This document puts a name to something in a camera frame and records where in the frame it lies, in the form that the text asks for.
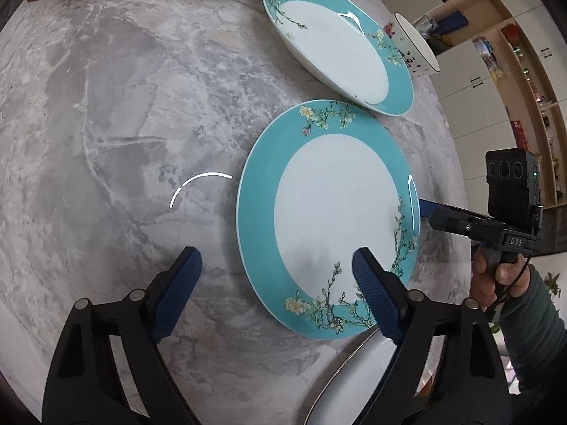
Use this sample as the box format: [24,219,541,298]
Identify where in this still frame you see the white bowl dark rim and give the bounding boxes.
[382,12,441,76]

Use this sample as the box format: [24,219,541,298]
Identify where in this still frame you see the blue bag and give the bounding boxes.
[436,11,469,36]

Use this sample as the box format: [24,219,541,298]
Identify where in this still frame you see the person's right forearm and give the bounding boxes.
[498,265,567,397]

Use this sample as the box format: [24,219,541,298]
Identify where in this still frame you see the black cable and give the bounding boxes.
[485,206,543,322]

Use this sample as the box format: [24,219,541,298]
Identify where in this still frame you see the white plate dark rim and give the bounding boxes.
[303,328,444,425]

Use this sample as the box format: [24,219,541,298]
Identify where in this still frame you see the person's right hand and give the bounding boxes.
[470,244,530,315]

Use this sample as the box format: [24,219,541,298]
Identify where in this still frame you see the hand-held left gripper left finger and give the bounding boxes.
[42,246,203,425]

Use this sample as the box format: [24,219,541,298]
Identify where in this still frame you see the green potted plant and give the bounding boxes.
[543,272,562,299]

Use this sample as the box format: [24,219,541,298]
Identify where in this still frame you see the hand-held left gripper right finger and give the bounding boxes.
[352,247,521,425]

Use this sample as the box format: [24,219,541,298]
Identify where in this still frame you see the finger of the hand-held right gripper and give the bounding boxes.
[417,198,488,220]
[429,207,506,249]

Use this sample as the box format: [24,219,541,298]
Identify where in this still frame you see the teal floral plate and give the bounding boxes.
[262,0,415,118]
[236,100,421,341]

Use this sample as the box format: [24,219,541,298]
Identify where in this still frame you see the wooden wall cabinet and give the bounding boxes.
[372,0,567,210]

